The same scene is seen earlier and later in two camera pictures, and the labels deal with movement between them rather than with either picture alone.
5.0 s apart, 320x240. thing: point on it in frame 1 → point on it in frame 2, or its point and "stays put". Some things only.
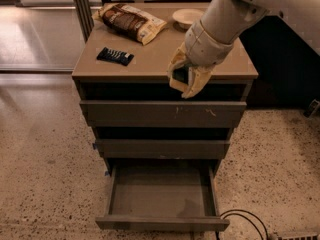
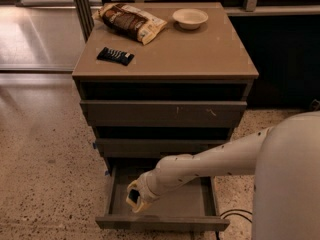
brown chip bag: (130, 21) stays put
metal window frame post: (83, 8) stays put
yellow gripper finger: (197, 78) → (144, 203)
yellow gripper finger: (180, 56) → (129, 187)
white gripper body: (204, 50) → (145, 186)
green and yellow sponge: (181, 74) → (134, 195)
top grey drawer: (160, 114) stays put
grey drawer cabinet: (134, 112) stays put
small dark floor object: (311, 109) stays put
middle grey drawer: (161, 149) stays put
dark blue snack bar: (116, 56) stays put
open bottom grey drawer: (163, 195) stays put
